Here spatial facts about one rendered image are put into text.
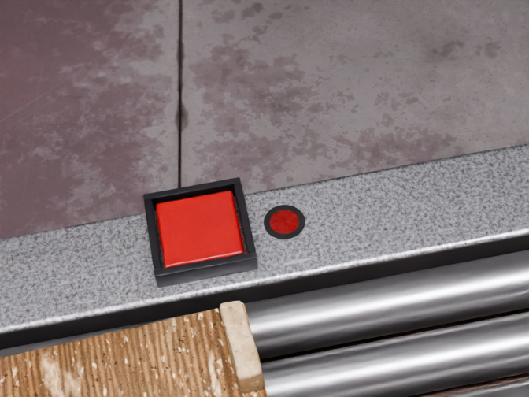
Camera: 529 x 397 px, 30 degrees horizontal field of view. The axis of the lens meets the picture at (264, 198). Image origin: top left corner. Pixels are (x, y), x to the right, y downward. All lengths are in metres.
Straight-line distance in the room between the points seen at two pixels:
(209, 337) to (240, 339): 0.04
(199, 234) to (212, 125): 1.29
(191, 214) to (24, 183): 1.28
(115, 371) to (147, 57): 1.54
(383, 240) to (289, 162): 1.21
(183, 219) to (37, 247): 0.12
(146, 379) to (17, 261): 0.16
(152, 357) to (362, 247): 0.18
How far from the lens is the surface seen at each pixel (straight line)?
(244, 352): 0.65
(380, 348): 0.70
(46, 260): 0.77
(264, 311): 0.71
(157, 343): 0.69
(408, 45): 2.17
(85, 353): 0.70
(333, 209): 0.76
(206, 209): 0.75
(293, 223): 0.76
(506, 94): 2.09
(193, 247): 0.73
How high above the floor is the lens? 1.54
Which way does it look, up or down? 54 degrees down
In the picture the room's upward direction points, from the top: 5 degrees counter-clockwise
